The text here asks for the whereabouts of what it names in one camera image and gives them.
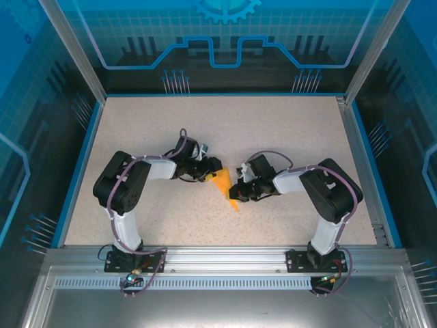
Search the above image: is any orange cloth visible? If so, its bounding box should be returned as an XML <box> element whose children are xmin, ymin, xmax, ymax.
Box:
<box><xmin>208</xmin><ymin>165</ymin><xmax>242</xmax><ymax>213</ymax></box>

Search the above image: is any blue table edge strip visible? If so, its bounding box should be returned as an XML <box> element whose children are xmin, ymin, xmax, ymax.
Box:
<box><xmin>103</xmin><ymin>92</ymin><xmax>346</xmax><ymax>98</ymax></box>
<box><xmin>51</xmin><ymin>100</ymin><xmax>105</xmax><ymax>249</ymax></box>
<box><xmin>350</xmin><ymin>100</ymin><xmax>404</xmax><ymax>249</ymax></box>

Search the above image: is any brushed metal shelf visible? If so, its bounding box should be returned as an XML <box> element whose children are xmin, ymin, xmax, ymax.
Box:
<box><xmin>20</xmin><ymin>266</ymin><xmax>437</xmax><ymax>328</ymax></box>

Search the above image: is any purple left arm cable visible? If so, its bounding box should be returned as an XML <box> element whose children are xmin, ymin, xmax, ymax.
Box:
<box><xmin>105</xmin><ymin>128</ymin><xmax>189</xmax><ymax>299</ymax></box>

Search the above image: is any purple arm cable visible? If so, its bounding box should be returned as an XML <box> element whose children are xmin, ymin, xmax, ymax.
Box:
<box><xmin>105</xmin><ymin>128</ymin><xmax>189</xmax><ymax>299</ymax></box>
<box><xmin>246</xmin><ymin>151</ymin><xmax>365</xmax><ymax>298</ymax></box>

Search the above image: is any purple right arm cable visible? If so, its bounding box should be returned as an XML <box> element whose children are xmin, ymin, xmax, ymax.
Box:
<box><xmin>246</xmin><ymin>151</ymin><xmax>365</xmax><ymax>298</ymax></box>

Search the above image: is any aluminium mounting rail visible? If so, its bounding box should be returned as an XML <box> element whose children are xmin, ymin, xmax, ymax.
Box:
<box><xmin>44</xmin><ymin>246</ymin><xmax>409</xmax><ymax>274</ymax></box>

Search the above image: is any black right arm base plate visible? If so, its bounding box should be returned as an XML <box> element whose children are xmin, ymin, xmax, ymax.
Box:
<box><xmin>285</xmin><ymin>249</ymin><xmax>346</xmax><ymax>273</ymax></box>

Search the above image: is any aluminium side rail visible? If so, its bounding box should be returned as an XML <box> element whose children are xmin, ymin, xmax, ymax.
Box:
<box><xmin>336</xmin><ymin>96</ymin><xmax>392</xmax><ymax>247</ymax></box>

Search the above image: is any slotted grey cable duct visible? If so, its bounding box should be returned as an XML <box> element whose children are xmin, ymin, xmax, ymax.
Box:
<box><xmin>53</xmin><ymin>277</ymin><xmax>313</xmax><ymax>291</ymax></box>

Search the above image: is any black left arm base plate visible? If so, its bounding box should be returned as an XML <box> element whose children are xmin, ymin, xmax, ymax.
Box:
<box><xmin>104</xmin><ymin>250</ymin><xmax>168</xmax><ymax>273</ymax></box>

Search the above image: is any aluminium frame post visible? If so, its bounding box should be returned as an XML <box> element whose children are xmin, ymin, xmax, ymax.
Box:
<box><xmin>343</xmin><ymin>0</ymin><xmax>413</xmax><ymax>103</ymax></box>
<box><xmin>37</xmin><ymin>0</ymin><xmax>107</xmax><ymax>103</ymax></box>

